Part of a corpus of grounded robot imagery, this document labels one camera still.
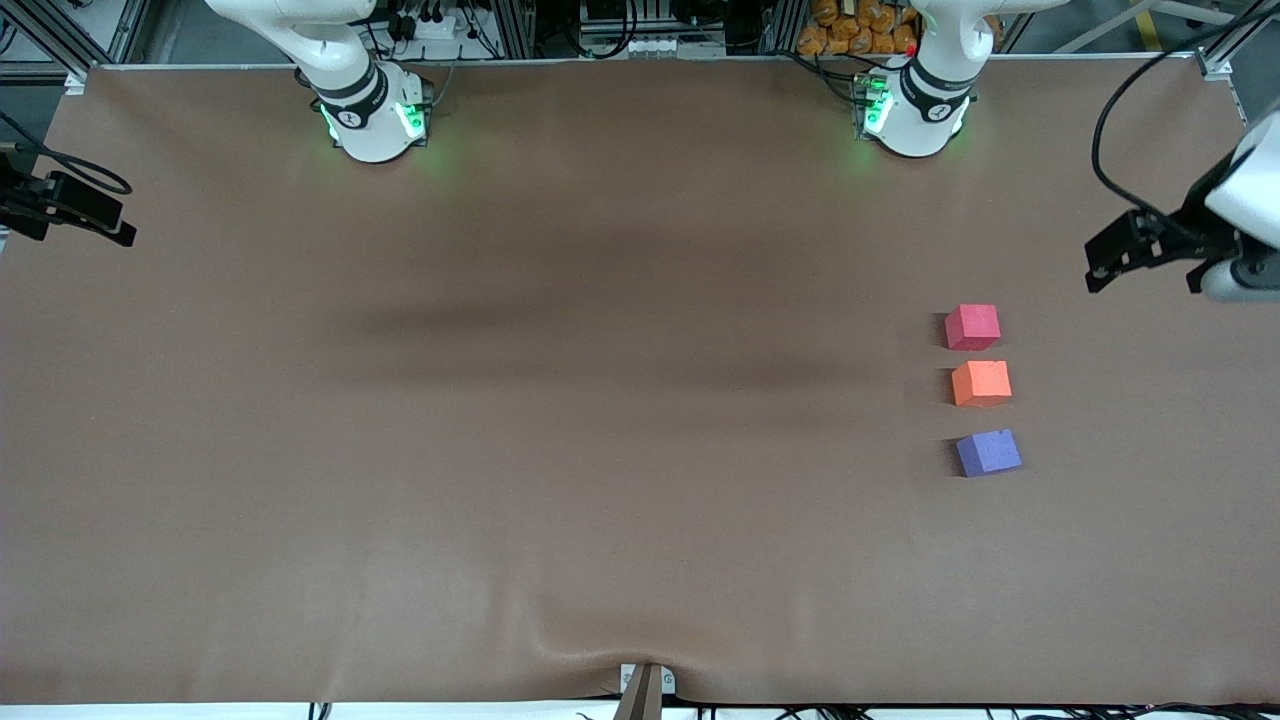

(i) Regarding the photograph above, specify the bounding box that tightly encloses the orange foam block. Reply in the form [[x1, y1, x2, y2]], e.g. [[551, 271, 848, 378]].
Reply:
[[951, 360, 1013, 409]]

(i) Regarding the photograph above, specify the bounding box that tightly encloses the red foam block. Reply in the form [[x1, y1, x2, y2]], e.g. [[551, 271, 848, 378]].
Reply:
[[945, 304, 1001, 352]]

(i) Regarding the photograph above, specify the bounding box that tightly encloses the purple foam block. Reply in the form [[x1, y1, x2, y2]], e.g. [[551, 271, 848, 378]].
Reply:
[[955, 429, 1024, 478]]

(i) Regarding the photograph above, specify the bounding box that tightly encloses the pile of orange objects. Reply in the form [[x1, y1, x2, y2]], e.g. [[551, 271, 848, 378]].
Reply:
[[797, 0, 921, 56]]

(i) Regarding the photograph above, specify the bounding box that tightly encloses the white power strip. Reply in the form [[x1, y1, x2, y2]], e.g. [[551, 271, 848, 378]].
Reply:
[[395, 8, 471, 41]]

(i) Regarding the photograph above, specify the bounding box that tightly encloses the brown table mat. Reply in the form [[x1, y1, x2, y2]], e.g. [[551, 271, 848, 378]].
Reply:
[[0, 55, 1280, 706]]

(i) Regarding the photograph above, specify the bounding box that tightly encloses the metal table clamp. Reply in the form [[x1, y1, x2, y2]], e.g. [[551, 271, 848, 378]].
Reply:
[[612, 663, 677, 720]]

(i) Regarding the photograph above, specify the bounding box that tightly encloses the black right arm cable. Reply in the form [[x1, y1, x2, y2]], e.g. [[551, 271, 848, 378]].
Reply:
[[0, 110, 133, 195]]

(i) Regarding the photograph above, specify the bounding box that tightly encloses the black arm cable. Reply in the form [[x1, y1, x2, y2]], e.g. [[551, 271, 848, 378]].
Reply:
[[0, 110, 133, 195], [1092, 5, 1280, 216]]

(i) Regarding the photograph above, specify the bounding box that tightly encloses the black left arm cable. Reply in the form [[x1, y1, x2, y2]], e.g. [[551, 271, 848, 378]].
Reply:
[[1092, 5, 1280, 216]]

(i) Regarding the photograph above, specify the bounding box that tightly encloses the aluminium frame strut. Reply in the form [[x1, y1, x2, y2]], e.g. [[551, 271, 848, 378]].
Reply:
[[1195, 0, 1280, 81], [0, 0, 91, 96]]

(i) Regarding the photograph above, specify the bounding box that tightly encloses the aluminium frame post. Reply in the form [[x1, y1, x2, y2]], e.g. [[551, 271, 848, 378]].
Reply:
[[765, 0, 806, 56], [495, 0, 536, 59]]

